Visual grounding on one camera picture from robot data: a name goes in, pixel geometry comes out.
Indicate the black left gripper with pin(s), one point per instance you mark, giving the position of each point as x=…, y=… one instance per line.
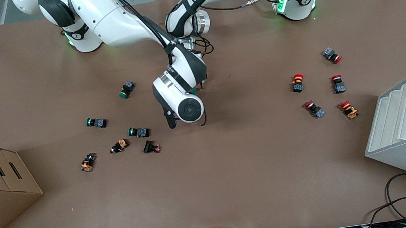
x=203, y=83

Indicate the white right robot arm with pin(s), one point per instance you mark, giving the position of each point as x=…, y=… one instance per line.
x=114, y=23

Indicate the brown table cover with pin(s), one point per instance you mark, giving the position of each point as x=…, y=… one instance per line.
x=213, y=184

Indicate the red emergency stop button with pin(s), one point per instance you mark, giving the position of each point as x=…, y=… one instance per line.
x=314, y=109
x=338, y=84
x=297, y=82
x=331, y=55
x=349, y=109

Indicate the black red-tipped switch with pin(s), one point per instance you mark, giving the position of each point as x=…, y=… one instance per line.
x=151, y=147

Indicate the green push button switch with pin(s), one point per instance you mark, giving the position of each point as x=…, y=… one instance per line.
x=127, y=89
x=138, y=132
x=96, y=122

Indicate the black orange selector switch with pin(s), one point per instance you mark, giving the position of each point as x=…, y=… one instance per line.
x=88, y=162
x=119, y=145

